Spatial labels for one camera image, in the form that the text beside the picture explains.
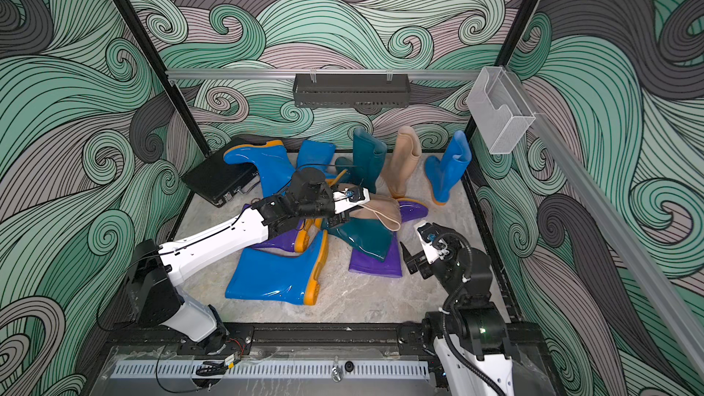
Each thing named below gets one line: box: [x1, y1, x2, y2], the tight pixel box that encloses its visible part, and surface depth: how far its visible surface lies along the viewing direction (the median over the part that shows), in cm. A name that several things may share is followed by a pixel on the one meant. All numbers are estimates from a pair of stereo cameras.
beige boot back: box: [386, 125, 422, 198], surface depth 92 cm
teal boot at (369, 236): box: [321, 217, 394, 263], surface depth 89 cm
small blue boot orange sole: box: [296, 140, 347, 188], surface depth 123 cm
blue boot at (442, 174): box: [425, 130, 473, 206], surface depth 89 cm
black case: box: [181, 135, 269, 209], surface depth 106 cm
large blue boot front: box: [224, 229, 330, 307], surface depth 82 cm
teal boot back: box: [335, 127, 388, 195], surface depth 92 cm
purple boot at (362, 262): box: [348, 197, 429, 278], surface depth 87 cm
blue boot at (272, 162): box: [223, 140, 296, 198], surface depth 107 cm
